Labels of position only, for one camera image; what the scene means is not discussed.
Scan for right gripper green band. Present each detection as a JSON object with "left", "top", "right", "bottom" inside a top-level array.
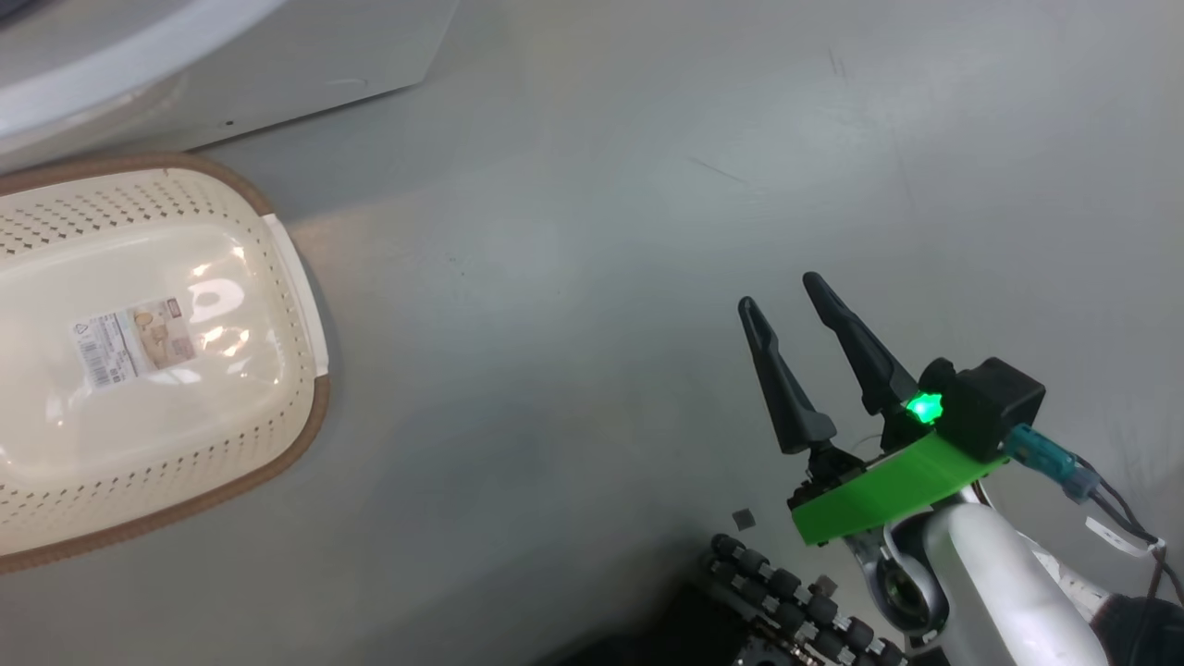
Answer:
[{"left": 737, "top": 271, "right": 1009, "bottom": 547}]

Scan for white front-load washing machine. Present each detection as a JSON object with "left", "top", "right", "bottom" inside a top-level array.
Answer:
[{"left": 0, "top": 0, "right": 461, "bottom": 172}]

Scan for black omni wheel with rollers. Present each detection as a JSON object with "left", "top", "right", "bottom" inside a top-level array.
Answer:
[{"left": 694, "top": 534, "right": 912, "bottom": 666}]

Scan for cream perforated laundry basket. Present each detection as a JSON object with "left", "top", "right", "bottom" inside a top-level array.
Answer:
[{"left": 0, "top": 153, "right": 331, "bottom": 574}]

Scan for basket product label sticker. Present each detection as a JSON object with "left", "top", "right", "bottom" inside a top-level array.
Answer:
[{"left": 72, "top": 298, "right": 197, "bottom": 389}]

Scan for black cable with teal connector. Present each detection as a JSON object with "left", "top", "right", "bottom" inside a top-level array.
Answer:
[{"left": 1004, "top": 424, "right": 1184, "bottom": 602}]

